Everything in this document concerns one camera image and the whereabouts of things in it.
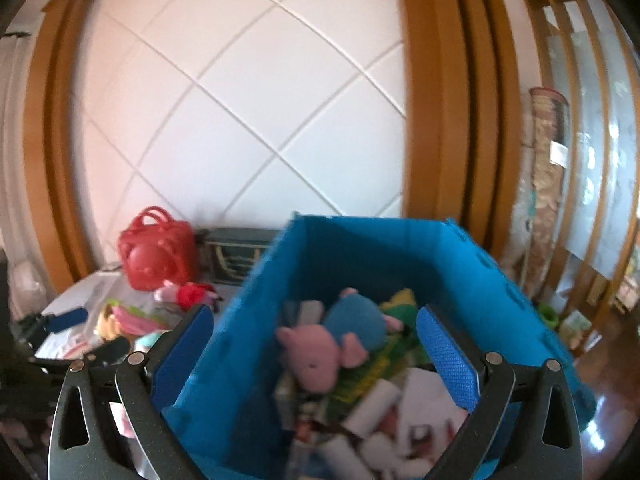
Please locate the wooden wall frame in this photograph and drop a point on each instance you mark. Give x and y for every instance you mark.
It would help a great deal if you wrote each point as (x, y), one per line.
(450, 110)

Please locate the small green toy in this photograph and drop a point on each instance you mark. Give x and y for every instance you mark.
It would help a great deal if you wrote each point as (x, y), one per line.
(550, 316)

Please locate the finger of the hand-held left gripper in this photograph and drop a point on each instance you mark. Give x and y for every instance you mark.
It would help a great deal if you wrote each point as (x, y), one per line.
(111, 349)
(70, 321)

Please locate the dark grey radio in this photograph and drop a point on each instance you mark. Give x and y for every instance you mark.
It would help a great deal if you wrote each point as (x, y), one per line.
(235, 255)

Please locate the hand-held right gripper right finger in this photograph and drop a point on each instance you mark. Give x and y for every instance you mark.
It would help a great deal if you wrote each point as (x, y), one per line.
(445, 360)

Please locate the red plastic handbag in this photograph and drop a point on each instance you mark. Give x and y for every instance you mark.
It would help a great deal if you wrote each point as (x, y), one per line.
(155, 255)

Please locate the wooden lattice partition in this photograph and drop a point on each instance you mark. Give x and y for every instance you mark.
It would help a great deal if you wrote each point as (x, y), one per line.
(600, 135)

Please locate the green printed packet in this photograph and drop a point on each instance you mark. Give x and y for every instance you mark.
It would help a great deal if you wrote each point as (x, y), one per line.
(365, 377)

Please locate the pink pig plush blue shirt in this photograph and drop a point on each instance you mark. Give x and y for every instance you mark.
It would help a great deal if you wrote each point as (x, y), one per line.
(310, 360)

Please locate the white plastic bag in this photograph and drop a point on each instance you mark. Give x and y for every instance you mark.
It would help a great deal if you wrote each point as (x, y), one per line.
(27, 285)

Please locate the pink pig plush red dress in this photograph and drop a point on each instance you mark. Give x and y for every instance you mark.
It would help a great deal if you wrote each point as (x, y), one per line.
(187, 294)

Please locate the rolled patterned mat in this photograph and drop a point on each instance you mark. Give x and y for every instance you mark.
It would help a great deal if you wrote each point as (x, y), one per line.
(547, 185)

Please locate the white cloth covered desktop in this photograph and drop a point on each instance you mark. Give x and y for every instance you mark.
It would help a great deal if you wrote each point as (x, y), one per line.
(85, 292)

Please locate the pink green packet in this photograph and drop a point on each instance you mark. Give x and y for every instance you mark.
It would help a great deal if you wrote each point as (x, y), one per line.
(137, 317)

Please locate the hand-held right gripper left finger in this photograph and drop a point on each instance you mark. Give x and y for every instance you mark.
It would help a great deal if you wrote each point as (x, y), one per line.
(182, 360)

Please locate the white paper roll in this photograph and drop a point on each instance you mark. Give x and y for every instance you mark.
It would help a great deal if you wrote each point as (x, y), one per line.
(342, 457)
(372, 405)

